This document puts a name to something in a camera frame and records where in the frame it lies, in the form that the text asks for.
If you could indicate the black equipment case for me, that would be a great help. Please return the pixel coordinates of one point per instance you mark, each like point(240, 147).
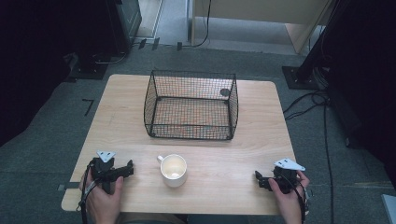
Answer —
point(124, 25)

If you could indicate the black tape strip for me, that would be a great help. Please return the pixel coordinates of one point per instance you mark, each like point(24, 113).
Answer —
point(142, 43)
point(179, 46)
point(156, 43)

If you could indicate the person's left hand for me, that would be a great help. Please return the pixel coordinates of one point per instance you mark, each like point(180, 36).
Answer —
point(102, 202)

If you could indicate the black slanted stand pole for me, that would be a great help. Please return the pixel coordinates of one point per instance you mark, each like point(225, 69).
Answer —
point(317, 49)

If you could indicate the light wooden cabinet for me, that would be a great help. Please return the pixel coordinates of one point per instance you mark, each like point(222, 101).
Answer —
point(264, 11)

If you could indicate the black floor plate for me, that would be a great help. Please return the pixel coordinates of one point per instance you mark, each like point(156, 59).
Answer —
point(90, 70)

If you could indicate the black angled tape mark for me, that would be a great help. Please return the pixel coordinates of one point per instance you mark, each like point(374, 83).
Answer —
point(89, 105)

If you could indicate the pale flat object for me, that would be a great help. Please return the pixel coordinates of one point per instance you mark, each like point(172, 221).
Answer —
point(390, 208)

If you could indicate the dark curtain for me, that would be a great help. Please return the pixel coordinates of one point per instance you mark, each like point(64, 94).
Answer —
point(367, 77)
point(28, 62)

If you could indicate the grey tape on table edge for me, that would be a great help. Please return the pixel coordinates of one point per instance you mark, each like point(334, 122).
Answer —
point(67, 187)

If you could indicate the person's right hand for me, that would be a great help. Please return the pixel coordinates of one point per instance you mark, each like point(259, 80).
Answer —
point(289, 202)

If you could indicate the black stand base plate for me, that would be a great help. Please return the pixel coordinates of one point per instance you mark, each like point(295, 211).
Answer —
point(294, 79)

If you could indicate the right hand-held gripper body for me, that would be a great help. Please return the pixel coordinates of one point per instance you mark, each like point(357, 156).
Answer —
point(285, 179)

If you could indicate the white cup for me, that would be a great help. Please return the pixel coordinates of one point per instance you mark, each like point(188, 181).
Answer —
point(173, 170)

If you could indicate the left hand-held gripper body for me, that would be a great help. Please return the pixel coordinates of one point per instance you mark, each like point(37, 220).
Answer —
point(104, 169)

